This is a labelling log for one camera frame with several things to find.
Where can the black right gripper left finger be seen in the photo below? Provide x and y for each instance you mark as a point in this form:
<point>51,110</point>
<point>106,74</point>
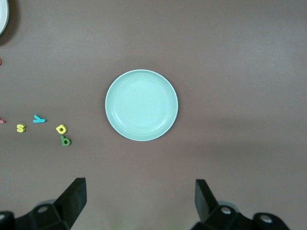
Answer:
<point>74,198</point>

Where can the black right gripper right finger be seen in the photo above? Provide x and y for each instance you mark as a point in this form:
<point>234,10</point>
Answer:
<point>204,201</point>

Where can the green letter b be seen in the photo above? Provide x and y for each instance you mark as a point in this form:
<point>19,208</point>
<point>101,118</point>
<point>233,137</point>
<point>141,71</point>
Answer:
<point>63,139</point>

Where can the yellow letter d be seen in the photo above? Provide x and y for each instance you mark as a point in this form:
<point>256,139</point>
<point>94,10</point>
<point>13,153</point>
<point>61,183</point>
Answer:
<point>62,126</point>

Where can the teal letter y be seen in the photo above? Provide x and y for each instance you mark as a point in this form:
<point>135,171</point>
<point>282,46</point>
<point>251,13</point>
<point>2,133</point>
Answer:
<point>38,119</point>

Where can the yellow letter s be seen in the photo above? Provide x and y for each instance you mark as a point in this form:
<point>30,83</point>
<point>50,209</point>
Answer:
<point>21,127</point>

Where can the pink letter f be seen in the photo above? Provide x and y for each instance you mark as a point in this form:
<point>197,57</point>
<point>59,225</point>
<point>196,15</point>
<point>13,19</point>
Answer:
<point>2,121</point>

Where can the light green round plate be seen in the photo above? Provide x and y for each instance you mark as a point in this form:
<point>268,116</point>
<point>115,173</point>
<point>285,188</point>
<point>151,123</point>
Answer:
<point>141,105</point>

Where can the brown table cover sheet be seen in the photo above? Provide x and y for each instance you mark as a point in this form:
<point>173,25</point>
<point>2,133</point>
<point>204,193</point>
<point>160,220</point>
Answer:
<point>227,72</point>

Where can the beige round plate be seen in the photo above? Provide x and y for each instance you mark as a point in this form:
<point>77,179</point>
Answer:
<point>2,16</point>

